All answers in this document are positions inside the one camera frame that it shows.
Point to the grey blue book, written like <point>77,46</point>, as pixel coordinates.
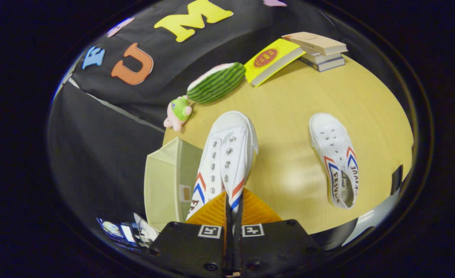
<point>328,65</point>

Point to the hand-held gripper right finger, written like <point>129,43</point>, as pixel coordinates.
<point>277,247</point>

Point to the white papers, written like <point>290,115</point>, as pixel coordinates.
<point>146,231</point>

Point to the white striped canvas shoe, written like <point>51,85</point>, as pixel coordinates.
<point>231,154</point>
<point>335,154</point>

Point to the black flat panel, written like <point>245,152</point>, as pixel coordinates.
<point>396,179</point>

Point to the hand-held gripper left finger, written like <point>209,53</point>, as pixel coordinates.
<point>192,251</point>

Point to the pink and green plush toy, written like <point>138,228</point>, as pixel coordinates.
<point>179,110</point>

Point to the watermelon slice plush toy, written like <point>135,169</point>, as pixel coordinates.
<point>216,83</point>

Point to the tablet with lit screen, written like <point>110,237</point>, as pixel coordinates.
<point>111,228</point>

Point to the yellow book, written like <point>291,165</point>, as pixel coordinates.
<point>268,58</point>

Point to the beige fabric storage box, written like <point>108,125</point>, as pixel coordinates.
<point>162,181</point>

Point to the white book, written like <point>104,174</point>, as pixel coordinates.
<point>320,58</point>

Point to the beige book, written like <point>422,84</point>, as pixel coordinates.
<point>316,40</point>

